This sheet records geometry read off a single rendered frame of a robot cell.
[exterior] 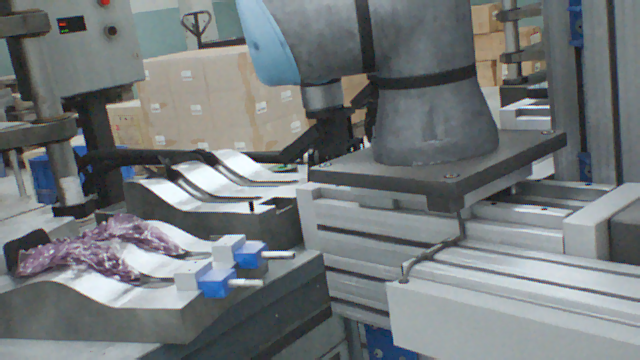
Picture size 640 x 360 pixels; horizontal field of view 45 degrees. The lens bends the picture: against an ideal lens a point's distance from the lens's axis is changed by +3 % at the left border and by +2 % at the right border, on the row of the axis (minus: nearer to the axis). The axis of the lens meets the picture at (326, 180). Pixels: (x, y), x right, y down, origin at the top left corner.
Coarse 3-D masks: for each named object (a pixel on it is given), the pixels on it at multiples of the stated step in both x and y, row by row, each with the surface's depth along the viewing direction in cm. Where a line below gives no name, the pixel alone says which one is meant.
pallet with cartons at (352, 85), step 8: (344, 80) 616; (352, 80) 626; (360, 80) 638; (368, 80) 650; (344, 88) 617; (352, 88) 627; (360, 88) 636; (344, 96) 617; (352, 96) 627; (360, 112) 637; (312, 120) 613; (352, 120) 628; (360, 120) 637; (360, 128) 637
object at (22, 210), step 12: (0, 204) 220; (12, 204) 217; (24, 204) 215; (36, 204) 213; (0, 216) 205; (12, 216) 204; (24, 216) 201; (36, 216) 199; (48, 216) 197; (0, 228) 192
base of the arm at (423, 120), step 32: (384, 96) 87; (416, 96) 84; (448, 96) 84; (480, 96) 86; (384, 128) 87; (416, 128) 84; (448, 128) 84; (480, 128) 85; (384, 160) 87; (416, 160) 84; (448, 160) 84
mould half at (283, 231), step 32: (224, 160) 163; (128, 192) 152; (160, 192) 147; (224, 192) 151; (256, 192) 146; (288, 192) 141; (96, 224) 163; (192, 224) 142; (224, 224) 136; (256, 224) 131; (288, 224) 136
